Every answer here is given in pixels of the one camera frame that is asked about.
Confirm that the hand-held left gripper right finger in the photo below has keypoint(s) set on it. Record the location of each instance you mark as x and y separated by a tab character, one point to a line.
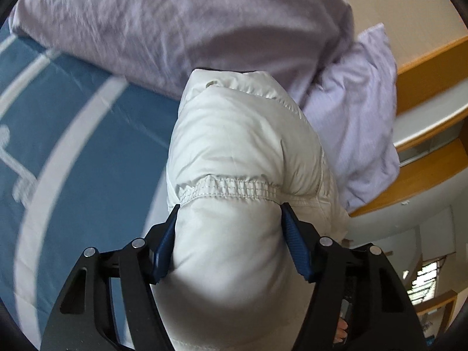
298	248

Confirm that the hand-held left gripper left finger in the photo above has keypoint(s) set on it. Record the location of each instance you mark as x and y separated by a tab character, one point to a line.
166	248

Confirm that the white puffer jacket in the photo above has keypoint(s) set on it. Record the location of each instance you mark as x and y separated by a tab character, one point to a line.
226	135

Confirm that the window with grille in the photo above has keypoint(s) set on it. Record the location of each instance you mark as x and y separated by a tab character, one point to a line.
424	278

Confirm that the blue striped bed sheet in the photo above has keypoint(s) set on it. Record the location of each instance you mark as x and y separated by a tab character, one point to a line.
91	117

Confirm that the large lavender pillow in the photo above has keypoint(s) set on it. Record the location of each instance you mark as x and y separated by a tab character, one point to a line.
182	18

